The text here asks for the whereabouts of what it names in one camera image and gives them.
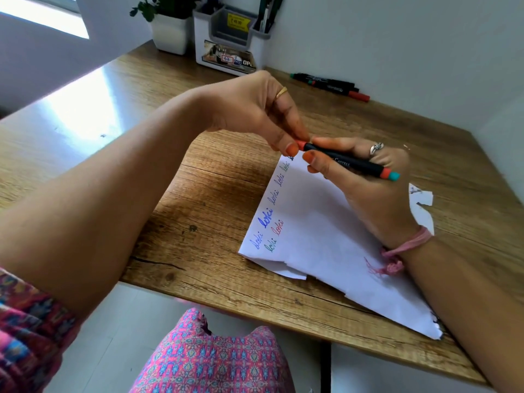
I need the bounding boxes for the printed picture card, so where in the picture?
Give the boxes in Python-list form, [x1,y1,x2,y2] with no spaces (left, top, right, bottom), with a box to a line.
[201,40,258,75]

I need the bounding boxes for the white square plant pot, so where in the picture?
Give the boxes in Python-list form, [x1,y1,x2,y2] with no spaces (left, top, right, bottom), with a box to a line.
[150,13,194,56]

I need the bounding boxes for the black marker with orange ends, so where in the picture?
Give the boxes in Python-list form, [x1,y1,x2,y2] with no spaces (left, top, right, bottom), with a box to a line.
[296,140,401,182]

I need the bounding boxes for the person's right forearm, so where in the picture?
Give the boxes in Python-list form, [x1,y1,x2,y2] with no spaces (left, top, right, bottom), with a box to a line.
[393,237,524,393]

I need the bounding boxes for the person's left forearm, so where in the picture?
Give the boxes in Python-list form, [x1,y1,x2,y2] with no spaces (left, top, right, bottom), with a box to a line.
[0,88,214,320]

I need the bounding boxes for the white paper sheet with handwriting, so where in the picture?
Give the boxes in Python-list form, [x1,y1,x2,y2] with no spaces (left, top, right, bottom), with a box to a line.
[238,153,444,340]

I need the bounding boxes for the pink patterned dress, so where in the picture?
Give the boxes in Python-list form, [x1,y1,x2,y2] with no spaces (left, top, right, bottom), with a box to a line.
[0,267,296,393]

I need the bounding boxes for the dark green pen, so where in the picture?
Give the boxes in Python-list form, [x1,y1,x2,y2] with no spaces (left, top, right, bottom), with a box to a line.
[267,0,285,32]

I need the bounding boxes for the person's left hand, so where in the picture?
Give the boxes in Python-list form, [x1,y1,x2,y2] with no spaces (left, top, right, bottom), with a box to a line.
[201,70,311,158]

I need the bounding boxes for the white and grey desk organizer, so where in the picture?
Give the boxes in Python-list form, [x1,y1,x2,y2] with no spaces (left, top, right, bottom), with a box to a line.
[192,0,273,77]

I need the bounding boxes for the green leafy plant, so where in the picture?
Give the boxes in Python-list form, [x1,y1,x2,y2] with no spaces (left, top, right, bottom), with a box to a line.
[130,0,205,23]

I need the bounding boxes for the black marker with red cap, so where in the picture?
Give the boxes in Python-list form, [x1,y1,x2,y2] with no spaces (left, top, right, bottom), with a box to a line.
[307,79,371,103]

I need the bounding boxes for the black marker with green cap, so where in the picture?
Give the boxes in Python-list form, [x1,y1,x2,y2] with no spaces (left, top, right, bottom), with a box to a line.
[290,73,356,89]

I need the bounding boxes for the yellow label sticker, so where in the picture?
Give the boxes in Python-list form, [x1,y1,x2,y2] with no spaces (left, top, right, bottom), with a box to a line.
[227,13,251,32]

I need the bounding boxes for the person's right hand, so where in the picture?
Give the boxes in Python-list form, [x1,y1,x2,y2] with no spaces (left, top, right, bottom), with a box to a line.
[302,136,423,250]

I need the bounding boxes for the pink thread bracelet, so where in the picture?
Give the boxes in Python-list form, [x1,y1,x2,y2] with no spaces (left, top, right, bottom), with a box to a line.
[364,226,434,277]

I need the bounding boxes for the window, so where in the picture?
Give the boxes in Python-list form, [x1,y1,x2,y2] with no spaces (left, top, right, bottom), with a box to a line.
[0,0,90,40]

